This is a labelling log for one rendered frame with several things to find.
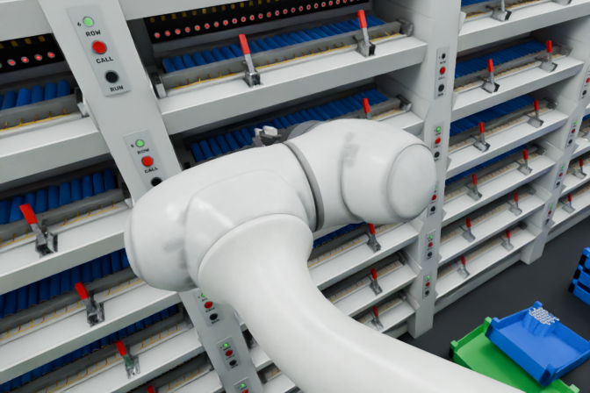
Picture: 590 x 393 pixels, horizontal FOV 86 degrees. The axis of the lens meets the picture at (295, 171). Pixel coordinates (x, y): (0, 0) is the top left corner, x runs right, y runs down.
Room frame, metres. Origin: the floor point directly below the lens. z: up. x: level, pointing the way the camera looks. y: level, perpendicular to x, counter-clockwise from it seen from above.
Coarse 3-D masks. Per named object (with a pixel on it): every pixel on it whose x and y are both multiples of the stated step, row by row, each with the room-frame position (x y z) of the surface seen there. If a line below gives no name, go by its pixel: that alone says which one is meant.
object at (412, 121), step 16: (368, 80) 0.90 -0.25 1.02; (384, 80) 0.90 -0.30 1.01; (304, 96) 0.82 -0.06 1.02; (400, 96) 0.82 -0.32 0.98; (416, 96) 0.78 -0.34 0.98; (256, 112) 0.77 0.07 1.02; (384, 112) 0.80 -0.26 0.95; (416, 112) 0.78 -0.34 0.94; (192, 128) 0.71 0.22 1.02; (208, 128) 0.73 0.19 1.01; (400, 128) 0.73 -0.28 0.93; (416, 128) 0.75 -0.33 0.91; (192, 160) 0.66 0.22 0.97
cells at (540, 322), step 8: (528, 312) 0.73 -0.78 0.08; (536, 312) 0.72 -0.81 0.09; (544, 312) 0.72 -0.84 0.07; (528, 320) 0.70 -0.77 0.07; (536, 320) 0.69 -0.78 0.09; (544, 320) 0.68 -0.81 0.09; (552, 320) 0.68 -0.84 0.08; (528, 328) 0.69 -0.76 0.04; (536, 328) 0.67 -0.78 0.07; (544, 328) 0.67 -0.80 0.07; (552, 328) 0.68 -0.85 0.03; (536, 336) 0.66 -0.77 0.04
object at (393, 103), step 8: (376, 104) 0.79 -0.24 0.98; (384, 104) 0.79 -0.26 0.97; (392, 104) 0.80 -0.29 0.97; (352, 112) 0.76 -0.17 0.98; (360, 112) 0.76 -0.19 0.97; (376, 112) 0.78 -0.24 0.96; (392, 112) 0.78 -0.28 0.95; (328, 120) 0.74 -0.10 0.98; (232, 152) 0.65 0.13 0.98; (208, 160) 0.63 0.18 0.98
